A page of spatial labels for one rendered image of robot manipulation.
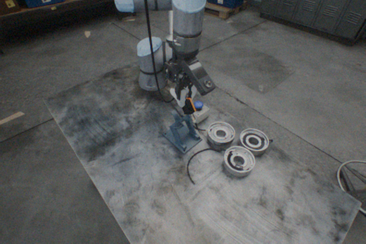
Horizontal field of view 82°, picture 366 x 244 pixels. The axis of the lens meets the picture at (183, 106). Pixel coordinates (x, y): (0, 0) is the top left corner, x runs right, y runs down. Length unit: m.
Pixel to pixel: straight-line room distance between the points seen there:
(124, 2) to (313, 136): 1.94
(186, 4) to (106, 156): 0.60
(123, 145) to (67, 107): 0.37
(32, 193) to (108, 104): 1.07
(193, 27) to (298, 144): 1.71
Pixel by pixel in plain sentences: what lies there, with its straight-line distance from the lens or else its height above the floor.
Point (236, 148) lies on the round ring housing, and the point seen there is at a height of 0.83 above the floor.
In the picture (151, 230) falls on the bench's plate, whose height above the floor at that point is 0.80.
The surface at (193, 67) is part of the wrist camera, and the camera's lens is 0.58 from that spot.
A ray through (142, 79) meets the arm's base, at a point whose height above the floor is 0.85.
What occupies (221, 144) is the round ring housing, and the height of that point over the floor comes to 0.83.
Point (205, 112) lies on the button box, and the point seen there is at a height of 0.84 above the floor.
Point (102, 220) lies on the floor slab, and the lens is 1.64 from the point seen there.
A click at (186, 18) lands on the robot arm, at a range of 0.52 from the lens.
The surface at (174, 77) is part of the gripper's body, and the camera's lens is 0.64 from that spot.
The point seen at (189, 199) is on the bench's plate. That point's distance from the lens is 0.73.
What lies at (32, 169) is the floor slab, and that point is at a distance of 2.07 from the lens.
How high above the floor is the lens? 1.47
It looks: 43 degrees down
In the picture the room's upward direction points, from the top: straight up
